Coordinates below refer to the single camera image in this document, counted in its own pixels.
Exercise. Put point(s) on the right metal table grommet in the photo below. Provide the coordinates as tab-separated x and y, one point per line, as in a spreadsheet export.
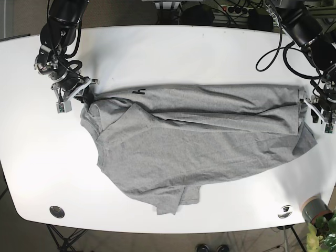
285	211

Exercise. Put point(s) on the green potted plant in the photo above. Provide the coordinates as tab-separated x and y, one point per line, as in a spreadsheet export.
321	235

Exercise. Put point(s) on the grey printed T-shirt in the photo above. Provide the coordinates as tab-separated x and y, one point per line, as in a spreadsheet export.
160	144

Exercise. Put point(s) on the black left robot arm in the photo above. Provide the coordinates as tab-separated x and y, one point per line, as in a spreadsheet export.
294	19

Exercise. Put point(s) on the grey plant pot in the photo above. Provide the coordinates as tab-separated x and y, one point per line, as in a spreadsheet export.
313	208

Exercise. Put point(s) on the metal table grommet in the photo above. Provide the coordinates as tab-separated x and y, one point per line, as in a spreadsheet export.
57	212
285	211

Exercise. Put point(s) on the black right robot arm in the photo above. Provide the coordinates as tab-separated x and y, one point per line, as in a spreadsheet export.
60	38

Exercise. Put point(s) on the left metal table grommet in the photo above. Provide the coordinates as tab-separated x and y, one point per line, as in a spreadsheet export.
57	212

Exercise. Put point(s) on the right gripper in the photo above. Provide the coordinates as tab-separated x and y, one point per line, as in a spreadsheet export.
68	83

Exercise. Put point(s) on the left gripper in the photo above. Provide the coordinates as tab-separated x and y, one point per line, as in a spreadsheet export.
322	105

